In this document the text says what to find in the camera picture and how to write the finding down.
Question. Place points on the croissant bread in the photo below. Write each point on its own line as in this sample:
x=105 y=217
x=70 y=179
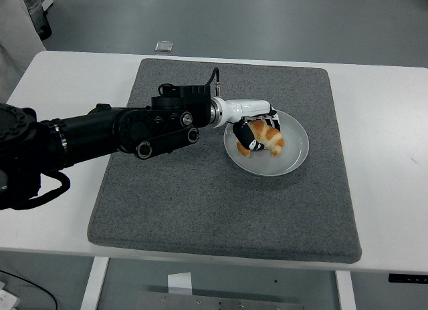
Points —
x=272 y=139

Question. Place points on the grey felt mat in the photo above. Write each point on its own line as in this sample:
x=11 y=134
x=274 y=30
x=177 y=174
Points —
x=200 y=203

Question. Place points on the black table control panel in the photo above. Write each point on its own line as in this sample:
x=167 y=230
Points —
x=408 y=278

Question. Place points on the small clear square box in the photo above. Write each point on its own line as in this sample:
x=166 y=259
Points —
x=164 y=46

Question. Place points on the pale grey round plate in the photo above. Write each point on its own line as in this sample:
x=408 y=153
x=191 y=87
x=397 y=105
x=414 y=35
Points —
x=287 y=163

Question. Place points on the white fabric cover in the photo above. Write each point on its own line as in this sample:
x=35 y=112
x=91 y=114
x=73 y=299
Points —
x=13 y=39

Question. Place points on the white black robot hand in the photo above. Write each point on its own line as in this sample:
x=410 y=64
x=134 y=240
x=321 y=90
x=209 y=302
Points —
x=247 y=108

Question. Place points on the black floor stand base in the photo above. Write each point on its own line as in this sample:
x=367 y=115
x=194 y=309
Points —
x=46 y=29

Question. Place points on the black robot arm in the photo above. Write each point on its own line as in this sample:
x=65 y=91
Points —
x=100 y=129

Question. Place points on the white power strip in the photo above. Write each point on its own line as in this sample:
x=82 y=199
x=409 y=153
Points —
x=6 y=298

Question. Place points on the white table leg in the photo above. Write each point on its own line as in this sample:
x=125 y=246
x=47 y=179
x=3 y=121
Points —
x=93 y=283
x=346 y=290

